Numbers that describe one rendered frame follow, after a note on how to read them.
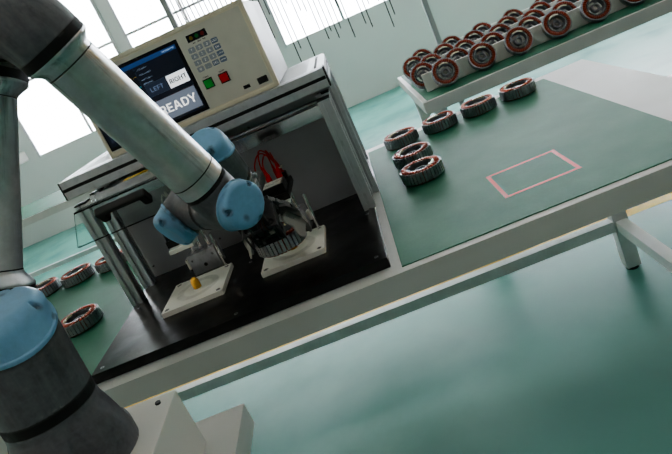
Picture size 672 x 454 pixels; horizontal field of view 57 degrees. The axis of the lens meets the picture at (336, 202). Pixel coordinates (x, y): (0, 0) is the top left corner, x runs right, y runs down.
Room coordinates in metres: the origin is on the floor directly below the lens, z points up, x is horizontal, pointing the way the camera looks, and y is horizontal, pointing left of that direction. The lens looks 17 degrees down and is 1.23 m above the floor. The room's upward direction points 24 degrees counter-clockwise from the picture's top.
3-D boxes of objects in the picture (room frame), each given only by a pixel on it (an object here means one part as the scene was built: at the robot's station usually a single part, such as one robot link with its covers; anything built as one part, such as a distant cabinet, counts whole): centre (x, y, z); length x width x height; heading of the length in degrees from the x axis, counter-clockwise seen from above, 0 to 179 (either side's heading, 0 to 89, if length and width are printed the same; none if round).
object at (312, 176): (1.59, 0.22, 0.92); 0.66 x 0.01 x 0.30; 84
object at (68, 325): (1.54, 0.73, 0.77); 0.11 x 0.11 x 0.04
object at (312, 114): (1.44, 0.24, 1.03); 0.62 x 0.01 x 0.03; 84
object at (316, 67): (1.66, 0.22, 1.09); 0.68 x 0.44 x 0.05; 84
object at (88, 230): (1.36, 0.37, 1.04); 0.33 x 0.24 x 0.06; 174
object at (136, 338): (1.36, 0.25, 0.76); 0.64 x 0.47 x 0.02; 84
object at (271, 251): (1.25, 0.14, 0.84); 0.11 x 0.11 x 0.04
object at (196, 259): (1.50, 0.35, 0.80); 0.07 x 0.05 x 0.06; 84
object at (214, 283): (1.35, 0.37, 0.78); 0.15 x 0.15 x 0.01; 84
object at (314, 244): (1.33, 0.13, 0.78); 0.15 x 0.15 x 0.01; 84
